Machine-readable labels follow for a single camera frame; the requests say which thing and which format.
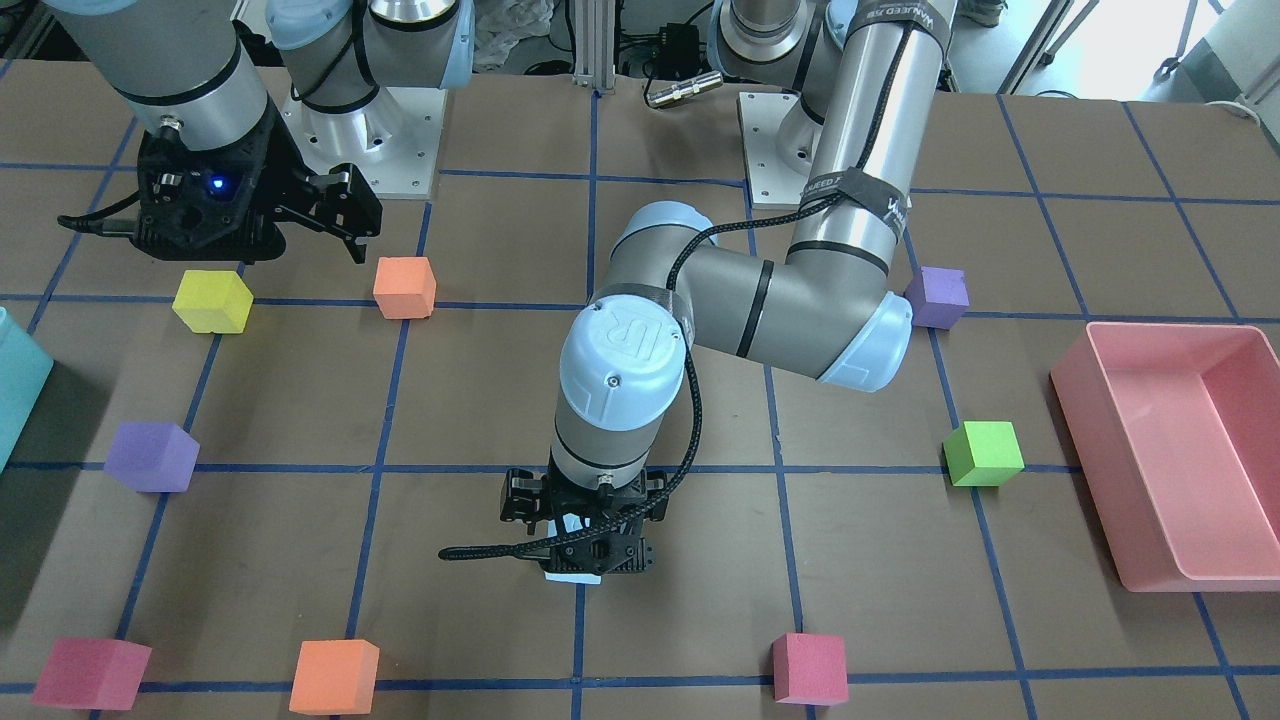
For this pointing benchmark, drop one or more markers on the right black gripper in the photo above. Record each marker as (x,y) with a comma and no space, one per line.
(283,172)

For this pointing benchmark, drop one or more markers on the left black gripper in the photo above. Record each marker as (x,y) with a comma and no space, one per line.
(517,497)

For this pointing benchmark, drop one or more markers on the light blue block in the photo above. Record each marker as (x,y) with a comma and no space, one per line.
(569,523)

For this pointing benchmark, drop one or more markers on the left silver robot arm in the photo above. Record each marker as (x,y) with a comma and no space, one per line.
(805,292)

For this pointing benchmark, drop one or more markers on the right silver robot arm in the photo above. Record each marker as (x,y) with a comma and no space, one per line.
(183,65)

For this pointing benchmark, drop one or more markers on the orange block near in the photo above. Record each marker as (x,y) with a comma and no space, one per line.
(405,288)

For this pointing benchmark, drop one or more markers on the orange block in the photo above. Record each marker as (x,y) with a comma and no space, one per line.
(405,288)
(335,678)

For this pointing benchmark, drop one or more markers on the yellow block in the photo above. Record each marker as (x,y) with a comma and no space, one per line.
(213,301)

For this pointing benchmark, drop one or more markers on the purple block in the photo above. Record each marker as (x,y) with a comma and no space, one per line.
(938,297)
(152,456)

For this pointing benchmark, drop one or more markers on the orange block far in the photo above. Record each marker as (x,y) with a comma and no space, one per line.
(335,678)

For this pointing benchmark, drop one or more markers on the brass cylinder tool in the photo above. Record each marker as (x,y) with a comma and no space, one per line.
(681,91)

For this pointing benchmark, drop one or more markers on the cyan plastic tray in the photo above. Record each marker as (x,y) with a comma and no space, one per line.
(25,367)

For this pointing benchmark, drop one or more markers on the green block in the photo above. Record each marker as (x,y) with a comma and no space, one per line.
(982,454)

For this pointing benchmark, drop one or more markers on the pink block behind gripper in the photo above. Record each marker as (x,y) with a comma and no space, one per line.
(92,674)

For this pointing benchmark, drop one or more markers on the pink plastic tray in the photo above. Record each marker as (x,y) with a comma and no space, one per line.
(1177,430)

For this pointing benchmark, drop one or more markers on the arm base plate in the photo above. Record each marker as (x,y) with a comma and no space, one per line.
(779,139)
(394,140)

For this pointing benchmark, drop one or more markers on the aluminium frame post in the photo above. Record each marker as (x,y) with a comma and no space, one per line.
(594,57)

